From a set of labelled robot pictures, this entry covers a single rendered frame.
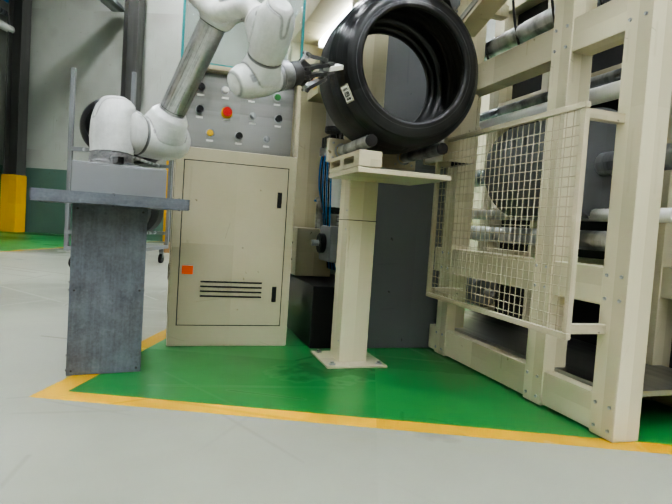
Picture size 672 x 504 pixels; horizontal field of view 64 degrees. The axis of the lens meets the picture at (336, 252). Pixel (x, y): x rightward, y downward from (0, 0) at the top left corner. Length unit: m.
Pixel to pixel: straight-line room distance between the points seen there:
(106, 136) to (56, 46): 11.57
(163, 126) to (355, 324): 1.12
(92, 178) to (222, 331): 0.93
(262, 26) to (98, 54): 11.72
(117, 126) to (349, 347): 1.27
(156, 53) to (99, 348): 10.89
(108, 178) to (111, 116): 0.24
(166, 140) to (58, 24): 11.63
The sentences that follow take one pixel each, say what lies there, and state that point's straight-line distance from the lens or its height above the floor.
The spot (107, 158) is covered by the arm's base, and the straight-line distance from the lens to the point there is 2.15.
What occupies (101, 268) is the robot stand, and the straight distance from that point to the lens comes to 2.10.
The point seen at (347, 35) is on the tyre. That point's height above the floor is 1.25.
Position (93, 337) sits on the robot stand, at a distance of 2.14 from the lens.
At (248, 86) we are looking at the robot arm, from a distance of 1.61.
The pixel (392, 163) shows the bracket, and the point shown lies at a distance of 2.33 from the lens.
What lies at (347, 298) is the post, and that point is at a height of 0.29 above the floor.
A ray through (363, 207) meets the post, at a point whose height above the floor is 0.68.
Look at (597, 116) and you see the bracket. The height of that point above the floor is 0.96.
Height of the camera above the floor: 0.59
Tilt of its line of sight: 3 degrees down
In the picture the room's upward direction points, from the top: 4 degrees clockwise
